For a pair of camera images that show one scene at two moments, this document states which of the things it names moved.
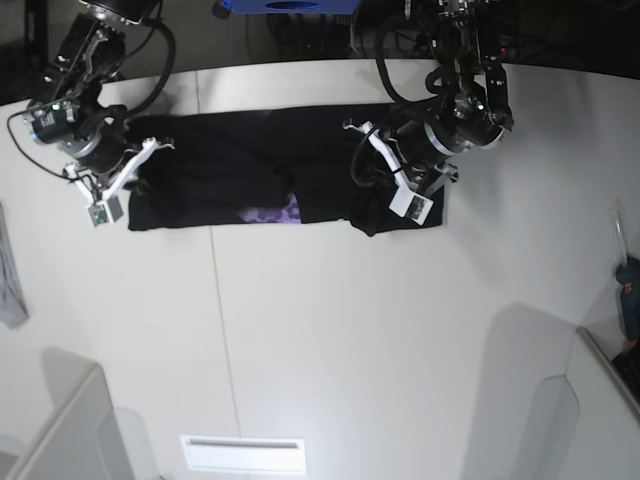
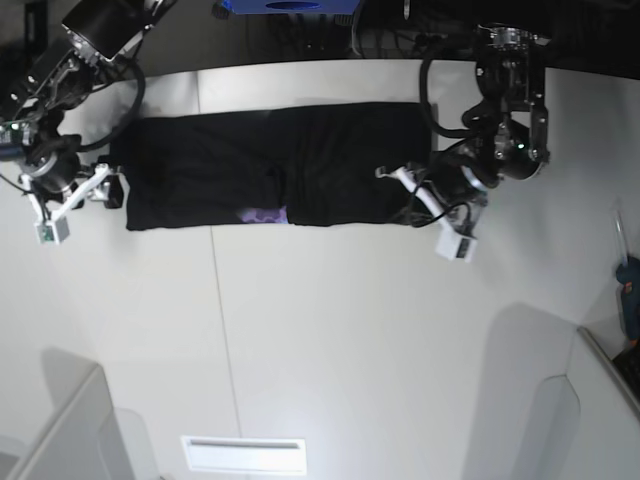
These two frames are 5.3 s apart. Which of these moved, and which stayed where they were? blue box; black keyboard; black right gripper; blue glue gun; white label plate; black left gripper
Moved: black right gripper; black left gripper
Stayed: blue box; white label plate; black keyboard; blue glue gun
